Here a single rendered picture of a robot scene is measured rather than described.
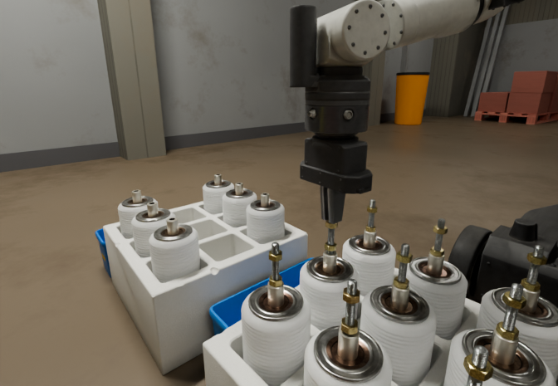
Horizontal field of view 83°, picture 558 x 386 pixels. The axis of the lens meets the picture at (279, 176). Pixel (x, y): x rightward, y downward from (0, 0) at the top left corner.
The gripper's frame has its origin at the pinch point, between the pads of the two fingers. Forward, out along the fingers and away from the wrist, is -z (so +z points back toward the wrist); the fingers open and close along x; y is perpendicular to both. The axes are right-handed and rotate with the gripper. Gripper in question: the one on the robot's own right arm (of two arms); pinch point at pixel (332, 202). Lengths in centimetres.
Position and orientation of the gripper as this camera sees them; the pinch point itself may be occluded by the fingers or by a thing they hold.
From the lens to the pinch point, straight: 48.7
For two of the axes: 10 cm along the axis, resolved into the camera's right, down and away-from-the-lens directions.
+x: -6.0, -2.2, 7.7
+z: -0.1, -9.6, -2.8
